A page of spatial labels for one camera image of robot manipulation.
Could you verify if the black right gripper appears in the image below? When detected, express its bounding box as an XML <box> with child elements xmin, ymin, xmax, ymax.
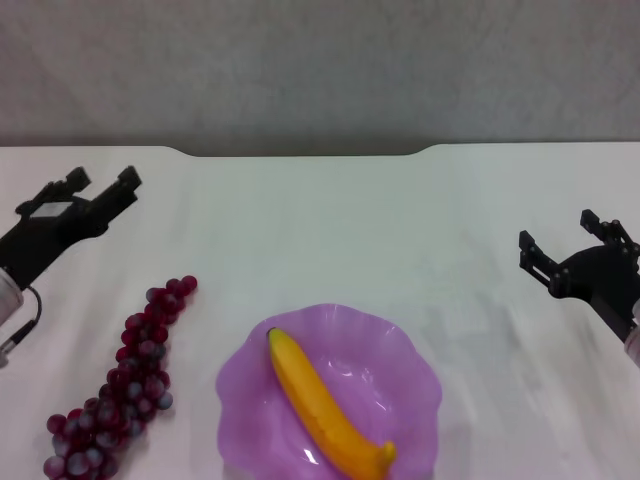
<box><xmin>517</xmin><ymin>209</ymin><xmax>640</xmax><ymax>345</ymax></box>

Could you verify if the white tablecloth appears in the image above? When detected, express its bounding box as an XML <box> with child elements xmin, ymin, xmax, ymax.
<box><xmin>0</xmin><ymin>142</ymin><xmax>640</xmax><ymax>480</ymax></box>

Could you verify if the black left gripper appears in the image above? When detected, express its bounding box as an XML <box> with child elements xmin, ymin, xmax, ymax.
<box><xmin>0</xmin><ymin>164</ymin><xmax>145</xmax><ymax>291</ymax></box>

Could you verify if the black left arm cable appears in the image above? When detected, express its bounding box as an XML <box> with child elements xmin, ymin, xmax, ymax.
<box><xmin>0</xmin><ymin>283</ymin><xmax>44</xmax><ymax>354</ymax></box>

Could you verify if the purple wavy-edged plastic plate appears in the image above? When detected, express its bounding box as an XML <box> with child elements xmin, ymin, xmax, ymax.
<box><xmin>214</xmin><ymin>302</ymin><xmax>444</xmax><ymax>480</ymax></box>

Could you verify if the yellow banana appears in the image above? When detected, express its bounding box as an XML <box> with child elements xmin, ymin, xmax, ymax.
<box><xmin>266</xmin><ymin>326</ymin><xmax>399</xmax><ymax>480</ymax></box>

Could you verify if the red purple grape bunch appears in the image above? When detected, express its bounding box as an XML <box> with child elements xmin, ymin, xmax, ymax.
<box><xmin>42</xmin><ymin>274</ymin><xmax>199</xmax><ymax>480</ymax></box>

